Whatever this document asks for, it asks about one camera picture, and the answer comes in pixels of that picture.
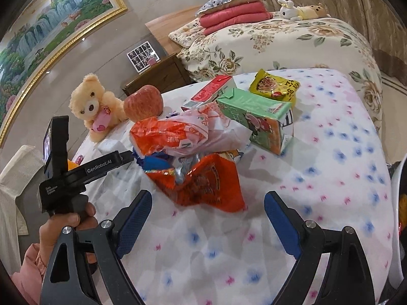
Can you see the red apple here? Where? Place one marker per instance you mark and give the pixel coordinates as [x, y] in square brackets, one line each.
[143, 103]

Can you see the white cloth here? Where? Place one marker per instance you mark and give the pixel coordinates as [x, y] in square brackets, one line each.
[16, 181]

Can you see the white bunny plush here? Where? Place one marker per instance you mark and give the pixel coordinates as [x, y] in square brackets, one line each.
[289, 11]

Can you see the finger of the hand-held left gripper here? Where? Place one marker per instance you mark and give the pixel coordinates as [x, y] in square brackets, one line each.
[126, 157]

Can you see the red and white carton box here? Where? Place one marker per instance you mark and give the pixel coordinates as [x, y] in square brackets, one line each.
[210, 90]

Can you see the blue wrapper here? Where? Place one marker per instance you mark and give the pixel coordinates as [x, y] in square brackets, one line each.
[152, 162]

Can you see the yellow noodle packet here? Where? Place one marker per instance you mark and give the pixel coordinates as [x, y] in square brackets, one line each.
[273, 85]

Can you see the folded pink quilt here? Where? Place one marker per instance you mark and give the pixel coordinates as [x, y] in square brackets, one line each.
[235, 17]

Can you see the orange and white plastic bag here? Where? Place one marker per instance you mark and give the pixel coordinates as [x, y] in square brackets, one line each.
[178, 133]

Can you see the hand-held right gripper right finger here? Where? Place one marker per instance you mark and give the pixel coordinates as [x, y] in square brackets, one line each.
[281, 225]

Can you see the person's left hand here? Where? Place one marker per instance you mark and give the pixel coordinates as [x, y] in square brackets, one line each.
[66, 220]

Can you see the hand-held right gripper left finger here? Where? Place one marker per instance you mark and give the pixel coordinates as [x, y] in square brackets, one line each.
[136, 222]

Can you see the black and white photo collage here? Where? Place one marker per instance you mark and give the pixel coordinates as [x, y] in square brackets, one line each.
[140, 55]

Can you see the floral white tablecloth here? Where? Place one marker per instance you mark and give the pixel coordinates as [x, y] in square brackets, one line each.
[318, 181]

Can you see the small pink object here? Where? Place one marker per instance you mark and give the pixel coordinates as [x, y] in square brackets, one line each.
[78, 158]

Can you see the orange snack packet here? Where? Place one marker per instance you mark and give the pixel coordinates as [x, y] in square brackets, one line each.
[210, 184]

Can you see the green drink carton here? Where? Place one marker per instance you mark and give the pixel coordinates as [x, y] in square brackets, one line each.
[254, 114]

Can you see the eyelet trimmed pillow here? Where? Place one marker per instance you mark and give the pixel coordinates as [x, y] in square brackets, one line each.
[222, 1]

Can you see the wooden nightstand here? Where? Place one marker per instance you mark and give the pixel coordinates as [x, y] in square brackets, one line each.
[165, 70]

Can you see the floral bedspread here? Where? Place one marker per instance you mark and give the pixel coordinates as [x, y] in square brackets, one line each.
[286, 44]

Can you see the small orange object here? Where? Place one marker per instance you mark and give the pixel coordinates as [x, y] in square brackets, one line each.
[72, 165]

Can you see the gold framed landscape painting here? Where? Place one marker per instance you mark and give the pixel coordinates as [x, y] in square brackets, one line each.
[47, 28]

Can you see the cream teddy bear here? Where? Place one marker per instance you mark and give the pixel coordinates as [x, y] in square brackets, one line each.
[90, 98]

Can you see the floral pillow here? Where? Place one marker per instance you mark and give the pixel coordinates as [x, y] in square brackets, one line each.
[186, 35]

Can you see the wooden headboard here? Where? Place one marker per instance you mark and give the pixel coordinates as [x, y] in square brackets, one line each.
[165, 28]

